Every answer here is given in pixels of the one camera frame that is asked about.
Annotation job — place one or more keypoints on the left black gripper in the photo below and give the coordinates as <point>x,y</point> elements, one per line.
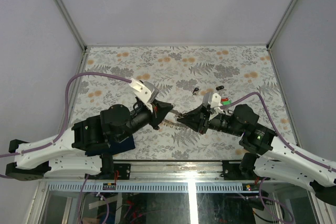
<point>159,113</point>

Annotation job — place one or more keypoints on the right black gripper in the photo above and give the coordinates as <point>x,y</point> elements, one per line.
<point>194,122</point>

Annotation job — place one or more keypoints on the silver keyring holder with rings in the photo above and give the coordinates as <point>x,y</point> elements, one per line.
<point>171,120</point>

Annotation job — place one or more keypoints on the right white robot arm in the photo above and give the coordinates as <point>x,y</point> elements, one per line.
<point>267,155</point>

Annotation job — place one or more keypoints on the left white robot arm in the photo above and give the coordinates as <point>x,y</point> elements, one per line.
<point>87,148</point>

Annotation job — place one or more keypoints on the green key tag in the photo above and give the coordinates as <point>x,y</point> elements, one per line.
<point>226,102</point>

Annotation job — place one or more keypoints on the floral patterned table mat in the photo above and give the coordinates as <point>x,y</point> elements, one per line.
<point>176,71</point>

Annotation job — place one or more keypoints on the dark blue cloth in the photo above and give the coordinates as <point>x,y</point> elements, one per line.
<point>115,148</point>

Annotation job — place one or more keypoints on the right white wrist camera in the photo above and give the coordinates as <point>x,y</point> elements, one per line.
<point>212,102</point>

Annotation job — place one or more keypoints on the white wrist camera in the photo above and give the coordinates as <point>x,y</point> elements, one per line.
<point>145,92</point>
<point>212,102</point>

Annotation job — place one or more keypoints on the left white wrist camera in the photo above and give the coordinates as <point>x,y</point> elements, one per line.
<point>145,92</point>

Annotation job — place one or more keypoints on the aluminium front rail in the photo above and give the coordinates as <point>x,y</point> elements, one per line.
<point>147,171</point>

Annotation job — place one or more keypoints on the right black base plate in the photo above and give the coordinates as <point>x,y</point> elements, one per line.
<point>239,170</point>

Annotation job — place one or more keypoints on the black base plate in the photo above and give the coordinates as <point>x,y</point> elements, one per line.
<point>122,171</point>
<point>239,170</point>

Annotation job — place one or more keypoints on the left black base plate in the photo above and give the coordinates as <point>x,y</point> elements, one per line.
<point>122,171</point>

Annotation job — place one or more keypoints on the slotted grey cable duct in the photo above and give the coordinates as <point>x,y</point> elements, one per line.
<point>138,187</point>

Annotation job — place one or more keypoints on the left aluminium frame post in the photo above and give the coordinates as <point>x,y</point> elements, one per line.
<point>71,25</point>

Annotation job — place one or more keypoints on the aluminium frame post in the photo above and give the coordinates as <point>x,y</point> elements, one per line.
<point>281,23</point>
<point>71,25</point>

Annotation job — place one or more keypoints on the right aluminium frame post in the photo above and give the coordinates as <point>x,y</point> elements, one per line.
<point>281,23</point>

